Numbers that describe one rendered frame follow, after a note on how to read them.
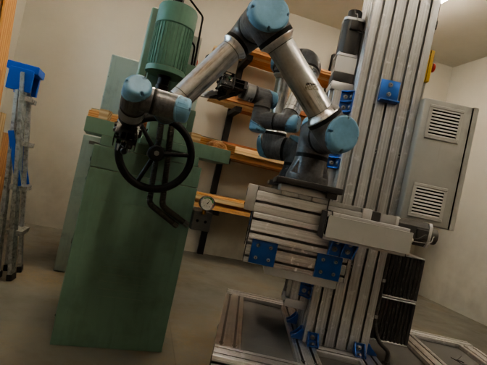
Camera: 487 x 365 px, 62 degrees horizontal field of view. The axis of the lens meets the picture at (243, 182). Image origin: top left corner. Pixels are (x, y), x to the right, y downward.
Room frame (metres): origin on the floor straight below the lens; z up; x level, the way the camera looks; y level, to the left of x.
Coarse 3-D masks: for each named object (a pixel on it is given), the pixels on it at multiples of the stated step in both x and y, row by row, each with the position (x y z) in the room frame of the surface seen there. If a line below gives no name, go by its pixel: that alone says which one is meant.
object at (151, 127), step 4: (148, 124) 1.60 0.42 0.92; (152, 124) 1.55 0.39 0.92; (156, 124) 1.55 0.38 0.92; (184, 124) 1.59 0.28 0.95; (148, 128) 1.56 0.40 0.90; (152, 128) 1.55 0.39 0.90; (156, 128) 1.55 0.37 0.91; (164, 128) 1.56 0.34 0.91; (148, 132) 1.55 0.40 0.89; (152, 132) 1.55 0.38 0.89; (156, 132) 1.55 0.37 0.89; (164, 132) 1.56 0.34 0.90; (176, 132) 1.58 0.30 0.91; (152, 136) 1.55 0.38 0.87; (156, 136) 1.56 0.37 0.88; (164, 136) 1.56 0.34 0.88; (176, 136) 1.58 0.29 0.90; (180, 136) 1.59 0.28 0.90; (176, 140) 1.58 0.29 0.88; (180, 140) 1.59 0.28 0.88
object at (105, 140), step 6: (102, 138) 1.58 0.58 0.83; (108, 138) 1.59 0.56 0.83; (102, 144) 1.58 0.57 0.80; (108, 144) 1.59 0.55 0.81; (114, 144) 1.60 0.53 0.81; (138, 144) 1.63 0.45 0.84; (132, 150) 1.62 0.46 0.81; (138, 150) 1.63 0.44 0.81; (144, 150) 1.64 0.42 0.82; (174, 156) 1.68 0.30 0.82; (180, 162) 1.69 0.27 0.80; (198, 162) 1.71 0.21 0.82
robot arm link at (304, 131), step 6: (306, 120) 1.40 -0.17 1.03; (306, 126) 1.39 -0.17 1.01; (300, 132) 1.43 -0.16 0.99; (306, 132) 1.38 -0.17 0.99; (300, 138) 1.41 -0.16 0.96; (306, 138) 1.37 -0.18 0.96; (300, 144) 1.40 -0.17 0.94; (306, 144) 1.38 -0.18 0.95; (300, 150) 1.40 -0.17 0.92; (306, 150) 1.38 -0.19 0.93; (312, 150) 1.37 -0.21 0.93; (324, 156) 1.38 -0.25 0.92
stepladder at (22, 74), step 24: (24, 72) 2.15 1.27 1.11; (24, 96) 2.17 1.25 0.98; (24, 120) 2.20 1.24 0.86; (24, 144) 2.19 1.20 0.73; (24, 168) 2.31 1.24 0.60; (24, 192) 2.32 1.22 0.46; (0, 216) 2.16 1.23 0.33; (24, 216) 2.35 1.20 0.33; (0, 240) 2.16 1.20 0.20; (0, 264) 2.19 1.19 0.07
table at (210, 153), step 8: (88, 120) 1.56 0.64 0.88; (96, 120) 1.57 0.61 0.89; (104, 120) 1.58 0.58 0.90; (88, 128) 1.56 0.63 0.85; (96, 128) 1.57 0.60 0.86; (104, 128) 1.58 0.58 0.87; (112, 128) 1.59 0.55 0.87; (112, 136) 1.59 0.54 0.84; (144, 136) 1.54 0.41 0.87; (144, 144) 1.61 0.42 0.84; (176, 144) 1.58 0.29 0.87; (184, 144) 1.69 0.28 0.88; (200, 144) 1.71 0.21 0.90; (184, 152) 1.59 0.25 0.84; (200, 152) 1.71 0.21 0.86; (208, 152) 1.72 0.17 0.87; (216, 152) 1.73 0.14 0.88; (224, 152) 1.74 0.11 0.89; (208, 160) 1.77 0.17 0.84; (216, 160) 1.73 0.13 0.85; (224, 160) 1.75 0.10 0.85
